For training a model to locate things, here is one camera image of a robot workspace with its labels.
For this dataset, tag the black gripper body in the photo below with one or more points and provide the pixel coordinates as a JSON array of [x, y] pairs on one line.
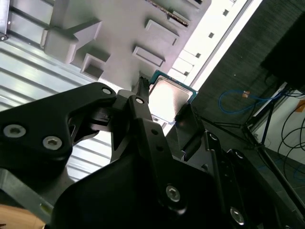
[[114, 202]]

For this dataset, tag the silver CPU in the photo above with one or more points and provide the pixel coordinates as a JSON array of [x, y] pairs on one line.
[[166, 100]]

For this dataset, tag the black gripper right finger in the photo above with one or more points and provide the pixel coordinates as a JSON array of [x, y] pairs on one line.
[[190, 128]]

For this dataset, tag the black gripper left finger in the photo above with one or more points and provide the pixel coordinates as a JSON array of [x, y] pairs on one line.
[[47, 114]]

